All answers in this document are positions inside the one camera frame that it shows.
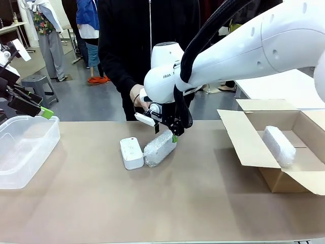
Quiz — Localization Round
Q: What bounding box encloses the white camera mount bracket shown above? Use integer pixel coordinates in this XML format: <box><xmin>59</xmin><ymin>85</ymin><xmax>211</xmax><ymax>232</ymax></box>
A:
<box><xmin>146</xmin><ymin>103</ymin><xmax>163</xmax><ymax>120</ymax></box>

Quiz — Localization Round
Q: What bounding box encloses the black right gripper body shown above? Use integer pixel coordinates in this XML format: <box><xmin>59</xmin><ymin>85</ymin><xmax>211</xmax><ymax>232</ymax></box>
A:
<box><xmin>160</xmin><ymin>103</ymin><xmax>180</xmax><ymax>125</ymax></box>

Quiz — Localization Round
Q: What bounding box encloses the orange coiled cable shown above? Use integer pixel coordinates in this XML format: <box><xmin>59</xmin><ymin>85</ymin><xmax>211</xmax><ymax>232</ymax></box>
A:
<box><xmin>87</xmin><ymin>75</ymin><xmax>112</xmax><ymax>87</ymax></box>

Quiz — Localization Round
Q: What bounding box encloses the grey plastic stool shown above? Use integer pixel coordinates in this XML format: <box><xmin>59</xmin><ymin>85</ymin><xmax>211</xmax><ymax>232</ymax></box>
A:
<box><xmin>21</xmin><ymin>75</ymin><xmax>59</xmax><ymax>107</ymax></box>

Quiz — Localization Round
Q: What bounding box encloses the white unwrapped alarm clock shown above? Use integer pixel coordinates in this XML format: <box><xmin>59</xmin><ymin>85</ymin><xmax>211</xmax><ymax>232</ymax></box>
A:
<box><xmin>119</xmin><ymin>136</ymin><xmax>145</xmax><ymax>170</ymax></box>

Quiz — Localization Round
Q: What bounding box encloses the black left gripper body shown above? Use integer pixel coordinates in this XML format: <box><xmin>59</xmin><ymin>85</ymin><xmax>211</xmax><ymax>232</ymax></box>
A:
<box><xmin>0</xmin><ymin>76</ymin><xmax>16</xmax><ymax>112</ymax></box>

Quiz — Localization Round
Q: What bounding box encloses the bystander in grey trousers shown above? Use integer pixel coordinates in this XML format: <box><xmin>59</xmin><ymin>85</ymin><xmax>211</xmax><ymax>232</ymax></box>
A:
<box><xmin>17</xmin><ymin>0</ymin><xmax>69</xmax><ymax>82</ymax></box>

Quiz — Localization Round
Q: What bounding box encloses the beige shoe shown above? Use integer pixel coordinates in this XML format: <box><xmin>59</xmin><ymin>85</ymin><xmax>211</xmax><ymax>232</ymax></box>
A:
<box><xmin>218</xmin><ymin>85</ymin><xmax>236</xmax><ymax>94</ymax></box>

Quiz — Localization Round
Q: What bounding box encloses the person's right forearm black sleeve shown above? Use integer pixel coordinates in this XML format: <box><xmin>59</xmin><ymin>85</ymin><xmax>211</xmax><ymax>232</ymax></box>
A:
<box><xmin>101</xmin><ymin>54</ymin><xmax>139</xmax><ymax>95</ymax></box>

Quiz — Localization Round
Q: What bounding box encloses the brown cardboard box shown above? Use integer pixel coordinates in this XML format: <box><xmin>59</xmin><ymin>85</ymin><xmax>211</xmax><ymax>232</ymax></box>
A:
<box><xmin>216</xmin><ymin>98</ymin><xmax>325</xmax><ymax>196</ymax></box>

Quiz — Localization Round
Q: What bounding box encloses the bubble-wrapped clock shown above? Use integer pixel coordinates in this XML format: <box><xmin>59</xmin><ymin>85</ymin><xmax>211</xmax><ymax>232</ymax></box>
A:
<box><xmin>262</xmin><ymin>125</ymin><xmax>297</xmax><ymax>169</ymax></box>
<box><xmin>143</xmin><ymin>129</ymin><xmax>178</xmax><ymax>169</ymax></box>

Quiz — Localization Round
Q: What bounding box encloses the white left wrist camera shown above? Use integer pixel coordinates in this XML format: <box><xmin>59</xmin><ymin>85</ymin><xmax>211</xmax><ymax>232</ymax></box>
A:
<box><xmin>12</xmin><ymin>39</ymin><xmax>32</xmax><ymax>62</ymax></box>

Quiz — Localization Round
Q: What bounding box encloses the black braided cable sleeve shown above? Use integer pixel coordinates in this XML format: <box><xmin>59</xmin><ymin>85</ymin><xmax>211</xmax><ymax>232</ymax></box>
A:
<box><xmin>173</xmin><ymin>0</ymin><xmax>284</xmax><ymax>129</ymax></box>

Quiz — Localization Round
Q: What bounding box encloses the person in black hoodie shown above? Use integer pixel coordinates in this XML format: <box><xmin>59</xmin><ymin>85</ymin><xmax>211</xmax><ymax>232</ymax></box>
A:
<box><xmin>97</xmin><ymin>0</ymin><xmax>204</xmax><ymax>122</ymax></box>

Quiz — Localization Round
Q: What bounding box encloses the person's right hand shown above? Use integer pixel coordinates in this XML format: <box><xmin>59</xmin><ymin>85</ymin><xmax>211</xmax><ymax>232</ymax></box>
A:
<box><xmin>129</xmin><ymin>84</ymin><xmax>151</xmax><ymax>110</ymax></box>

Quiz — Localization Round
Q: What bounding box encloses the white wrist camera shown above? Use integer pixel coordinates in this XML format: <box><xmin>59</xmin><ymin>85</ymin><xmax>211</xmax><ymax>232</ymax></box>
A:
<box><xmin>12</xmin><ymin>39</ymin><xmax>32</xmax><ymax>62</ymax></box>
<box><xmin>134</xmin><ymin>112</ymin><xmax>156</xmax><ymax>127</ymax></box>

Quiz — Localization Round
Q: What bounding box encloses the yellow garment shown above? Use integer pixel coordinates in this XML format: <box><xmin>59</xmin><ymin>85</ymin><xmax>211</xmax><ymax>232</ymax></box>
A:
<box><xmin>229</xmin><ymin>19</ymin><xmax>244</xmax><ymax>34</ymax></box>

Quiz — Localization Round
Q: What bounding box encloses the clear plastic storage bin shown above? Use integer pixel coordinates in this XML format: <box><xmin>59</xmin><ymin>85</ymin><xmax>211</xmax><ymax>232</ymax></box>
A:
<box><xmin>0</xmin><ymin>115</ymin><xmax>61</xmax><ymax>190</ymax></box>

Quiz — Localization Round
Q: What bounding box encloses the light wooden background table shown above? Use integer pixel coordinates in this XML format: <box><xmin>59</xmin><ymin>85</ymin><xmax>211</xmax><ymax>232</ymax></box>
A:
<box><xmin>0</xmin><ymin>21</ymin><xmax>28</xmax><ymax>49</ymax></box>

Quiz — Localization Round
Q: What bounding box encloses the bystander in blue jacket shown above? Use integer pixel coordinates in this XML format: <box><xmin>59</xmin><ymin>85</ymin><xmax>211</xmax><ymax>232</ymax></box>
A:
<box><xmin>75</xmin><ymin>0</ymin><xmax>102</xmax><ymax>77</ymax></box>

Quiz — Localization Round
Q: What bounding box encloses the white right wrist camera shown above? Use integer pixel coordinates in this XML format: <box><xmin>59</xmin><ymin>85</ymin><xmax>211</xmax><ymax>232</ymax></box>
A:
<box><xmin>134</xmin><ymin>112</ymin><xmax>156</xmax><ymax>127</ymax></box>

